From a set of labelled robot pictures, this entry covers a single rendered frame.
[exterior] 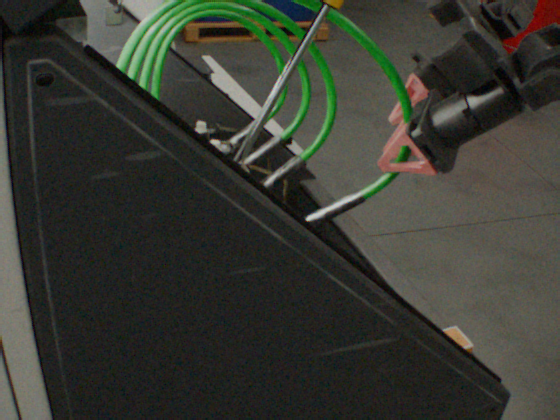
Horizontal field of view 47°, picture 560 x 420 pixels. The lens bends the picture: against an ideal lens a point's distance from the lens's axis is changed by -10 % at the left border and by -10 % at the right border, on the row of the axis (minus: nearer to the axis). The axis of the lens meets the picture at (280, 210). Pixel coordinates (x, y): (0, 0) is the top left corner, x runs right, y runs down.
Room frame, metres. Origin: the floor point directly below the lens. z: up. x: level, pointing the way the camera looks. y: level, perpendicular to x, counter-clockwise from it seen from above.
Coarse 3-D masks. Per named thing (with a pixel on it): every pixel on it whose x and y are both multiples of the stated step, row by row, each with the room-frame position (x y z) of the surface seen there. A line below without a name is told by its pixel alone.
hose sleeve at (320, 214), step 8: (352, 192) 0.79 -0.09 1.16; (360, 192) 0.78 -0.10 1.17; (344, 200) 0.78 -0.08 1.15; (352, 200) 0.78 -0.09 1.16; (360, 200) 0.78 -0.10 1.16; (320, 208) 0.79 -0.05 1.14; (328, 208) 0.78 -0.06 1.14; (336, 208) 0.78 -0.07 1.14; (344, 208) 0.78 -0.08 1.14; (352, 208) 0.78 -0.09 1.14; (312, 216) 0.78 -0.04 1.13; (320, 216) 0.78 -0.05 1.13; (328, 216) 0.78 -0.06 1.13; (336, 216) 0.78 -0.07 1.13; (312, 224) 0.78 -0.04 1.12
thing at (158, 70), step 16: (192, 16) 1.06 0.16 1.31; (208, 16) 1.08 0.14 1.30; (224, 16) 1.09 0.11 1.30; (240, 16) 1.10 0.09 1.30; (176, 32) 1.05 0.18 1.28; (256, 32) 1.11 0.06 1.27; (160, 48) 1.05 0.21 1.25; (272, 48) 1.12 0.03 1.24; (160, 64) 1.04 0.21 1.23; (160, 80) 1.05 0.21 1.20; (272, 112) 1.12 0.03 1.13; (240, 144) 1.10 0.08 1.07
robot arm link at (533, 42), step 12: (552, 24) 0.74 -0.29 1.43; (528, 36) 0.74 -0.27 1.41; (540, 36) 0.73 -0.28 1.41; (552, 36) 0.73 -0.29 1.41; (528, 48) 0.72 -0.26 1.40; (540, 48) 0.70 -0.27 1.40; (552, 48) 0.69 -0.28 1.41; (528, 60) 0.70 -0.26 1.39; (540, 60) 0.68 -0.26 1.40; (552, 60) 0.68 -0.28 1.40; (528, 72) 0.69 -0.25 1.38
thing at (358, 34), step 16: (176, 0) 0.77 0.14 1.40; (304, 0) 0.78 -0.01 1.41; (160, 16) 0.78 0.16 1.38; (336, 16) 0.78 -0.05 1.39; (144, 32) 0.77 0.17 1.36; (352, 32) 0.78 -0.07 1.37; (128, 48) 0.77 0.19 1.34; (368, 48) 0.78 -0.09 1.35; (384, 64) 0.78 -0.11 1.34; (400, 80) 0.78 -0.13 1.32; (400, 96) 0.78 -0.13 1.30; (400, 160) 0.78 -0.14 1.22; (384, 176) 0.78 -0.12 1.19; (368, 192) 0.78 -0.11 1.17
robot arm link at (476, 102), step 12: (492, 72) 0.71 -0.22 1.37; (504, 72) 0.72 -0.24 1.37; (492, 84) 0.71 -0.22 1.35; (504, 84) 0.71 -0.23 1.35; (468, 96) 0.73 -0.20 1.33; (480, 96) 0.72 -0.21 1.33; (492, 96) 0.71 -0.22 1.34; (504, 96) 0.70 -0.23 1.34; (516, 96) 0.71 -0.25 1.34; (480, 108) 0.71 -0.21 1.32; (492, 108) 0.71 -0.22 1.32; (504, 108) 0.70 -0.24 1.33; (516, 108) 0.70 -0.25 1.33; (480, 120) 0.71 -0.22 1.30; (492, 120) 0.71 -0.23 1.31; (504, 120) 0.71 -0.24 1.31
